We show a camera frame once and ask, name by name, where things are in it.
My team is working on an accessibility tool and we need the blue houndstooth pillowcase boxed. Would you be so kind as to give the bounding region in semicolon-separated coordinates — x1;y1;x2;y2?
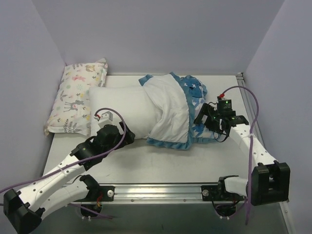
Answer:
139;72;221;150

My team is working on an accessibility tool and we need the white pillow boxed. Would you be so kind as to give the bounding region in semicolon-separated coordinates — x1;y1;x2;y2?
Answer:
89;86;162;139

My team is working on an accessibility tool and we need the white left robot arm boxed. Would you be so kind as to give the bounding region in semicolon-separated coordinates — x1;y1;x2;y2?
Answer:
3;122;135;234

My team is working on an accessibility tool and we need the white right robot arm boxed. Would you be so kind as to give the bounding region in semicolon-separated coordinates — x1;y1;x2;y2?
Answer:
194;98;291;206

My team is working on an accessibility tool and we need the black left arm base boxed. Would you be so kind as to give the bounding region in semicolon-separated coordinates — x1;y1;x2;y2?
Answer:
80;185;115;218

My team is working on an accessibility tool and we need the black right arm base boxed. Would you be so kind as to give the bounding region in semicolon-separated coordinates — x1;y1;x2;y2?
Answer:
200;175;247;220

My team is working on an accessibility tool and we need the animal print pillow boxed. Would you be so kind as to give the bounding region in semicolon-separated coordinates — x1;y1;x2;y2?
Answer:
44;58;108;136

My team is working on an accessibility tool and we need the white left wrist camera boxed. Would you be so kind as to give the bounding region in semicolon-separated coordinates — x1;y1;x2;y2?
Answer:
96;111;113;128

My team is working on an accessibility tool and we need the aluminium front rail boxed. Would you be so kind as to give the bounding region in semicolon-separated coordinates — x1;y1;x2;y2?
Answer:
100;183;216;204

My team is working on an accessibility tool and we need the aluminium rail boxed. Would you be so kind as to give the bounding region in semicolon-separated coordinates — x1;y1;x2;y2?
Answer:
235;72;298;234
100;183;216;204

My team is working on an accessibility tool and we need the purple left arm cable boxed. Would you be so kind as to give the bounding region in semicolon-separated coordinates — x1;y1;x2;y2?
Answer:
0;107;127;220

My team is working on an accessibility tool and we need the aluminium right side rail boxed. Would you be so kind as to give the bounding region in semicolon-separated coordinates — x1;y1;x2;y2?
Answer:
235;72;298;234

